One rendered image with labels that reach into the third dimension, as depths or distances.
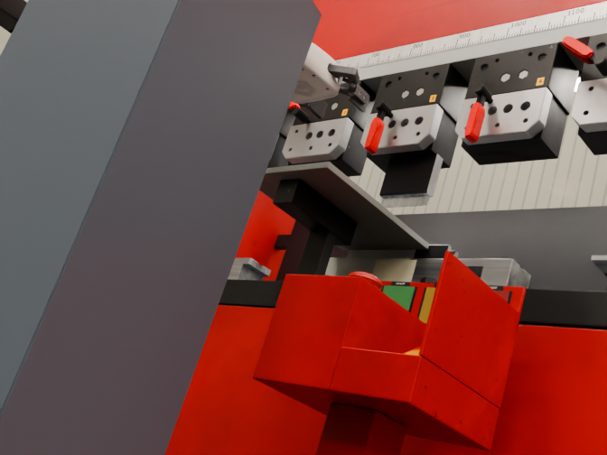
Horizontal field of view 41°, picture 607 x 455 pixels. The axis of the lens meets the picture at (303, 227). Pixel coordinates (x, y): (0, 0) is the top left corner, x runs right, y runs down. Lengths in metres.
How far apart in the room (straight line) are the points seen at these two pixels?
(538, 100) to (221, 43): 0.71
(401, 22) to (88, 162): 1.09
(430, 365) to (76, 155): 0.37
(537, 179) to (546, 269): 2.96
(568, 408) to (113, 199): 0.56
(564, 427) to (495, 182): 3.92
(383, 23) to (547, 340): 0.86
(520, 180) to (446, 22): 3.29
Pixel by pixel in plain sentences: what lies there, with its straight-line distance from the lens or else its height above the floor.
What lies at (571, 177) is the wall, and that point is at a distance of 4.73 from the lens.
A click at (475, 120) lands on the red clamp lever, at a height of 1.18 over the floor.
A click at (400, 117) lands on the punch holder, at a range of 1.45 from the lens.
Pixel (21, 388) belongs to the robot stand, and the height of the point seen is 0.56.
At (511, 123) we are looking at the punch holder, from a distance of 1.31.
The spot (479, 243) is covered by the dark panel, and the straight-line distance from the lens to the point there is 1.94.
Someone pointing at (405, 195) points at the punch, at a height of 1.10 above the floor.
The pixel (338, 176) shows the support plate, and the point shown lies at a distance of 1.14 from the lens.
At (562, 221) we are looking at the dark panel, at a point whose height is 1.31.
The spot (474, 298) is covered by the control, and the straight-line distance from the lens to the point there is 0.83.
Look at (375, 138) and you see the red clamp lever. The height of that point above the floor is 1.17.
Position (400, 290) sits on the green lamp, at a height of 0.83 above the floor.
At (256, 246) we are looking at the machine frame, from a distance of 2.31.
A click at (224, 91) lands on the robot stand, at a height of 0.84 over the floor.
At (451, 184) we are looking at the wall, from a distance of 4.89.
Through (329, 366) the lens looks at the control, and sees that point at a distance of 0.81.
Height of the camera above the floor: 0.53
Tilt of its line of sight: 20 degrees up
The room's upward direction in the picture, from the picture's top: 18 degrees clockwise
